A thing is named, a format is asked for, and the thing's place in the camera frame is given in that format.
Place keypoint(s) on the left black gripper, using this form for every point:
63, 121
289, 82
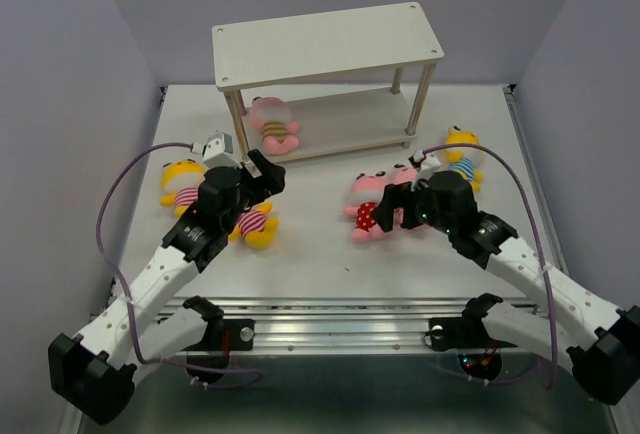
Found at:
269, 183

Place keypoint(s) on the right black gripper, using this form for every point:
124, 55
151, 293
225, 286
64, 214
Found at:
396, 195

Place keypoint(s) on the pink frog toy polka-dot dress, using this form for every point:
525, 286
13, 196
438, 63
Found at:
364, 196

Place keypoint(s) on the pink frog toy orange stripes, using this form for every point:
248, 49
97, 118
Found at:
273, 119

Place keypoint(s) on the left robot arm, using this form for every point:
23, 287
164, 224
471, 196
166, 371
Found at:
97, 369

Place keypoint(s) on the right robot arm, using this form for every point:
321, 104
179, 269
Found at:
600, 338

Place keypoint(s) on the white two-tier shelf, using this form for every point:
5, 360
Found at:
260, 55

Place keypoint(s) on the pink frog toy striped shirt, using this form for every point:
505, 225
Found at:
409, 179

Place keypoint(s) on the yellow toy red stripes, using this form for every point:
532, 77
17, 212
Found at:
256, 227

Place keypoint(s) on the yellow toy blue striped shirt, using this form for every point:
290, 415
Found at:
466, 161

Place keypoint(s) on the yellow toy pink stripes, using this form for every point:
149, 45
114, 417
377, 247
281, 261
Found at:
180, 181

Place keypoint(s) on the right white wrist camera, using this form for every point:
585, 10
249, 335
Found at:
425, 165

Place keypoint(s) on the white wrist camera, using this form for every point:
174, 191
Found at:
425, 165
217, 151

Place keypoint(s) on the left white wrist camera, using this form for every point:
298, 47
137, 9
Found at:
217, 151

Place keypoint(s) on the aluminium rail frame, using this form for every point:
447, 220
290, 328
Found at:
316, 293

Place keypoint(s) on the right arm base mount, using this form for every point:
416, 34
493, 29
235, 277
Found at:
466, 330

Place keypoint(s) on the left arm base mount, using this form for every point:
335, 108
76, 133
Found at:
203, 326

